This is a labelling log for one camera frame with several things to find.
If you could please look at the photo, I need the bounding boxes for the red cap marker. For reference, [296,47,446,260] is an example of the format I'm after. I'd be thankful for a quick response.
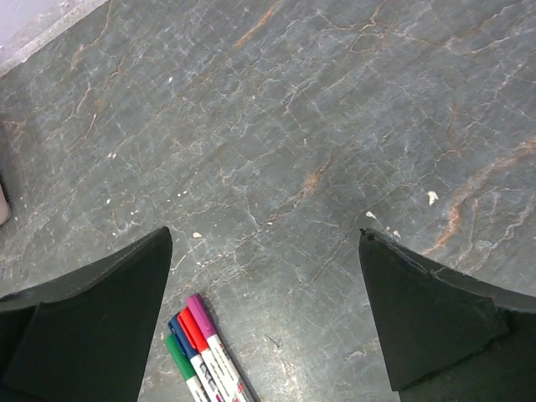
[178,307,238,401]

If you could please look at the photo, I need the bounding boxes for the blue cap marker group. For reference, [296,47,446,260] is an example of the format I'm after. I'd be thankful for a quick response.
[168,314,222,401]

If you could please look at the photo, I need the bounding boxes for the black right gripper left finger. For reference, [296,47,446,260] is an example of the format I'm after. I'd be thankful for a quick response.
[1,227,173,402]

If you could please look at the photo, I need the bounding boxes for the purple cap marker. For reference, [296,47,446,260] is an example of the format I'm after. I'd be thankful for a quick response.
[186,294,255,402]

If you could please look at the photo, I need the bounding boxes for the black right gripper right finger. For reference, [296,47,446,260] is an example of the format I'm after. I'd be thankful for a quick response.
[358,228,535,401]

